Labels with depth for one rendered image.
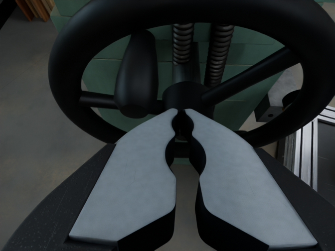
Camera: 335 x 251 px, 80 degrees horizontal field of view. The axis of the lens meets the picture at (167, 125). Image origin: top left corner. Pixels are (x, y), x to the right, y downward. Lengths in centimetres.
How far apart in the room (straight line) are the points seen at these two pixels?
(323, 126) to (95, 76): 100
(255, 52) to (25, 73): 141
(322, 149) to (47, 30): 184
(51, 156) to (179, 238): 75
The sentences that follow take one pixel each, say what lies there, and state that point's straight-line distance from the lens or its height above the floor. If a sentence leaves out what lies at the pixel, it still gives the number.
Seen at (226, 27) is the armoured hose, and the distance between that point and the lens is 24.
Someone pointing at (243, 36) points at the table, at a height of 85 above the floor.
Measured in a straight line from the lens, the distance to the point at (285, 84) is 59.
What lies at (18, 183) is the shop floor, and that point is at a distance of 124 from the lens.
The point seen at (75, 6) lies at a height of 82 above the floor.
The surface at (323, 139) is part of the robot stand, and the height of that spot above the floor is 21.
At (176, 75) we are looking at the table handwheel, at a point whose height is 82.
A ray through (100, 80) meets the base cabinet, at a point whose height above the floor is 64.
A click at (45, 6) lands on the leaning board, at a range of 191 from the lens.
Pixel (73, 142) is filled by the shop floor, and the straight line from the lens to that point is 119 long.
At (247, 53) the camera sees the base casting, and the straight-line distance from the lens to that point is 43.
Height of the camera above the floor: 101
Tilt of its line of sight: 63 degrees down
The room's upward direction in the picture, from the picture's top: 4 degrees clockwise
